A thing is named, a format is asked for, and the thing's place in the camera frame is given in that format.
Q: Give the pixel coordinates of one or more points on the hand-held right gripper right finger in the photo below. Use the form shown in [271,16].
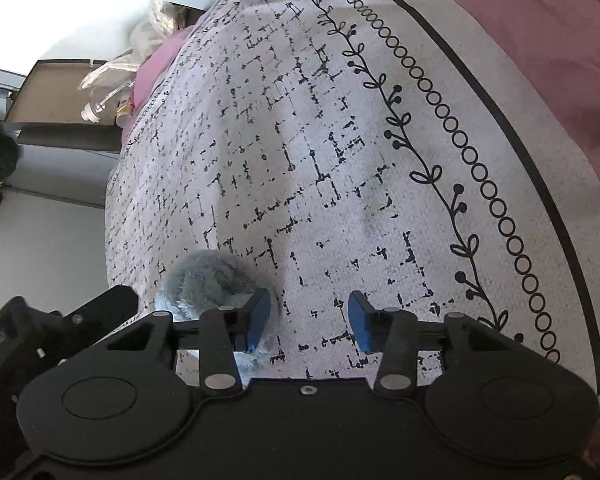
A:
[362,321]

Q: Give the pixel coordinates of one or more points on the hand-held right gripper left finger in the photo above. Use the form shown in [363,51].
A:
[260,321]

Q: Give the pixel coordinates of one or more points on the blue fluffy plush toy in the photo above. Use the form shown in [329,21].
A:
[205,277]

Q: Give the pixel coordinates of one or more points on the white black patterned blanket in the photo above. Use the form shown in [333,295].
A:
[330,160]

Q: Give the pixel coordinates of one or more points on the brown board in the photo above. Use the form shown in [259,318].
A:
[50,95]

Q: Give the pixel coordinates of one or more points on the clear plastic bottle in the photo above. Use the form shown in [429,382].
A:
[102,105]

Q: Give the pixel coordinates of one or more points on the heap of clear plastic bags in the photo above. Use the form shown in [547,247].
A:
[157,25]

